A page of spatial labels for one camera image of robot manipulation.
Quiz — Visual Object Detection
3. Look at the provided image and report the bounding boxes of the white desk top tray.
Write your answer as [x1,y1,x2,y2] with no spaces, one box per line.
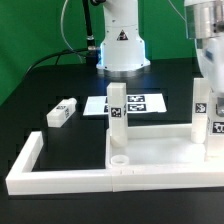
[105,124,224,168]

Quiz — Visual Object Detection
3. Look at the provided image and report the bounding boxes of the black cables on table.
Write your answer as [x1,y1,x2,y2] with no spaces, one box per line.
[25,48,90,75]

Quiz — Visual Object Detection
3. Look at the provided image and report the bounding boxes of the AprilTag marker sheet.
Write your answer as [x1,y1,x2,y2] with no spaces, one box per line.
[83,93,167,116]

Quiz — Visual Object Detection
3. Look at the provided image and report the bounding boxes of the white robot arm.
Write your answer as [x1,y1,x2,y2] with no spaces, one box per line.
[97,0,224,117]

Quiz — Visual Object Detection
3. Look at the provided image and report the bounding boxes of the white U-shaped frame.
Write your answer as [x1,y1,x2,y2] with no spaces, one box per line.
[6,132,224,195]

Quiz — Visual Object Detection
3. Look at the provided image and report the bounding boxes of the grey looping cable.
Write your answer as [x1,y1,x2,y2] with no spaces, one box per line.
[59,0,84,64]

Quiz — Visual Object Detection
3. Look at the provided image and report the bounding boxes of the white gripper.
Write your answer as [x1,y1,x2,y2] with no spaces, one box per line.
[195,37,224,118]

